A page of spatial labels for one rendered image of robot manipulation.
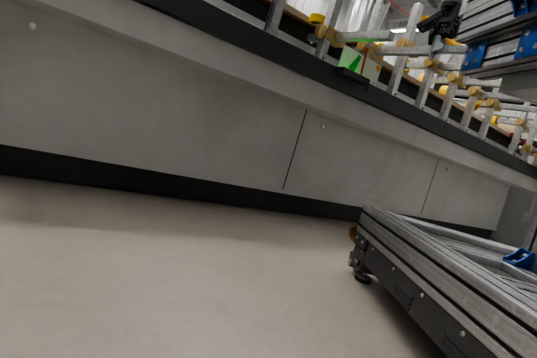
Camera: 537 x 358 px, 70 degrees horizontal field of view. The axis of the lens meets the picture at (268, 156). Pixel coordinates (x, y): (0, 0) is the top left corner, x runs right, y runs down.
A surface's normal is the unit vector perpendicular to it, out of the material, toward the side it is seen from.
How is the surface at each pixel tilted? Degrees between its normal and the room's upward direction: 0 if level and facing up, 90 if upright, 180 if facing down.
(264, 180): 90
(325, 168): 90
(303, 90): 90
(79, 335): 0
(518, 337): 90
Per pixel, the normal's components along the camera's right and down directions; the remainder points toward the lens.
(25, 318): 0.29, -0.96
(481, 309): -0.95, -0.28
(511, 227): -0.77, -0.19
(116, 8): 0.57, 0.22
